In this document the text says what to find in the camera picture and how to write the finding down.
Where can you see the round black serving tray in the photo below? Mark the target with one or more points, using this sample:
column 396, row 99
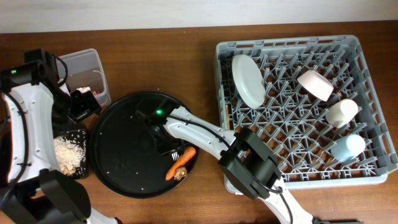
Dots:
column 123, row 153

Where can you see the pink shallow bowl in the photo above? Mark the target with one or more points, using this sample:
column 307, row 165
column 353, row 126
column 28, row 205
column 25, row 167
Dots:
column 316, row 84

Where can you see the brown food scrap chunk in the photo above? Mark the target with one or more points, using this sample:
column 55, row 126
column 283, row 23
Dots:
column 180, row 173

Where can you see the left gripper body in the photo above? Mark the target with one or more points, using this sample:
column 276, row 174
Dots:
column 81, row 107

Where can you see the grey plastic dishwasher rack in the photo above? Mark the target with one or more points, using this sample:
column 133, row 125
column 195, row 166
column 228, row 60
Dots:
column 292, row 121

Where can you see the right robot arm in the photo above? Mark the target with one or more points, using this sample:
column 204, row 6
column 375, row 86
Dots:
column 245, row 159

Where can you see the wooden chopstick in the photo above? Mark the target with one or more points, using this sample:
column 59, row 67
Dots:
column 227, row 117

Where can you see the rice and mushroom leftovers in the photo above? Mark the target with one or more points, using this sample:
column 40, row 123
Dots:
column 68, row 154

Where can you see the black rectangular tray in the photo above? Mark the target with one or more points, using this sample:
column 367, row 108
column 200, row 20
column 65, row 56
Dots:
column 74, row 149

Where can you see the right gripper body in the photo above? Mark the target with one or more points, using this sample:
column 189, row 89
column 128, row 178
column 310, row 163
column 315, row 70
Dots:
column 166, row 142

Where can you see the white plastic fork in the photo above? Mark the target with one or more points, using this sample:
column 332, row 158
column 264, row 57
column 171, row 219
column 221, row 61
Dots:
column 175, row 155

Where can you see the cream white cup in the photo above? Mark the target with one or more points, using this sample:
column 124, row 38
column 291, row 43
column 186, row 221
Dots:
column 341, row 113

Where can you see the grey dinner plate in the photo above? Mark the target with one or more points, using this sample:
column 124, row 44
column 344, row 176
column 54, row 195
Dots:
column 248, row 81

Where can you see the clear plastic waste bin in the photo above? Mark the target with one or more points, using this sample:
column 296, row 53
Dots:
column 85, row 69

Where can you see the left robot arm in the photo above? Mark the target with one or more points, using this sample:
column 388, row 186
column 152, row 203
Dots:
column 40, row 107

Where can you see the light blue plastic cup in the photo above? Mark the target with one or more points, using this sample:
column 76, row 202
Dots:
column 348, row 147

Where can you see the white napkin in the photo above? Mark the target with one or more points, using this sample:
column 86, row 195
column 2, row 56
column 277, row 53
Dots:
column 84, row 89

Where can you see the orange carrot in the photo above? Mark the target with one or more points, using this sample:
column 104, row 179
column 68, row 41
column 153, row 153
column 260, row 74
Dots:
column 188, row 154

